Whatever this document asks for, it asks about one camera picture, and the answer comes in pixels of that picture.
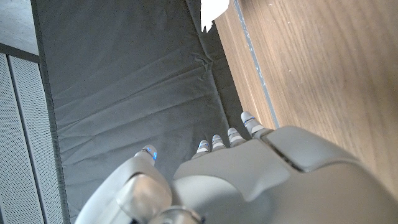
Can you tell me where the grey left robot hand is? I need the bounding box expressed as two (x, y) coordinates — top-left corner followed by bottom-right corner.
(74, 111), (398, 224)

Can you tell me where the white cloth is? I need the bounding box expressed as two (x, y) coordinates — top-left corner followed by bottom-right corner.
(200, 0), (231, 32)

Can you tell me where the black backdrop curtain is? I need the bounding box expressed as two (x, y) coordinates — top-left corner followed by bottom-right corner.
(30, 0), (251, 224)

